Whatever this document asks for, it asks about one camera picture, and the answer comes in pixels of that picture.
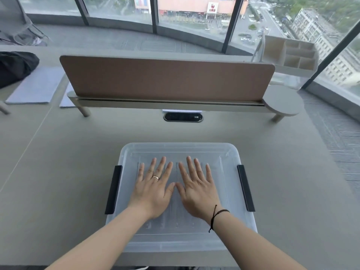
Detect person's right hand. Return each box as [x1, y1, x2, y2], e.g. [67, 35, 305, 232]
[176, 156, 223, 223]

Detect person's left hand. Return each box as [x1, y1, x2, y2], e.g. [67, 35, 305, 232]
[128, 156, 176, 221]

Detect person's left forearm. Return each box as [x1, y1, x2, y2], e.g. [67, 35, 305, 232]
[45, 206, 154, 270]

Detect person's right forearm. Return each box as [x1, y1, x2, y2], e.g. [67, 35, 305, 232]
[209, 209, 308, 270]

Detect clear plastic storage box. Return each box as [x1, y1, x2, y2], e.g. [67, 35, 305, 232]
[105, 142, 258, 253]

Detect black box latch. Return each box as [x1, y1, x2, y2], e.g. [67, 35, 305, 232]
[237, 165, 256, 212]
[105, 165, 123, 215]

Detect brown desk divider panel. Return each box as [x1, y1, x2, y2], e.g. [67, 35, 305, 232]
[60, 55, 276, 102]

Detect beige desk shelf riser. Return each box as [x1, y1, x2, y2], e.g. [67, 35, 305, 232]
[67, 85, 305, 123]

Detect white paper sheet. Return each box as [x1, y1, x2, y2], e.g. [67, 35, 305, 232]
[59, 82, 77, 108]

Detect white paper stack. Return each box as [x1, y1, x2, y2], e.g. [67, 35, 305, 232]
[5, 66, 67, 104]

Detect white desk organizer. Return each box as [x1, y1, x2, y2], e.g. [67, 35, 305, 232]
[251, 35, 320, 78]

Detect black bag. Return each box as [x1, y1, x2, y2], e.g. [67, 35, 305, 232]
[0, 51, 40, 89]

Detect black string bracelet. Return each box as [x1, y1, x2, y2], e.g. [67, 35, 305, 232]
[208, 205, 230, 233]

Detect black oval cable grommet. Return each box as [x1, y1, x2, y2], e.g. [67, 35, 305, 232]
[163, 112, 203, 123]

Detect black window frame post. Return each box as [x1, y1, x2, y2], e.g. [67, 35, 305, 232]
[301, 29, 360, 90]
[150, 0, 158, 35]
[221, 0, 246, 54]
[74, 0, 89, 26]

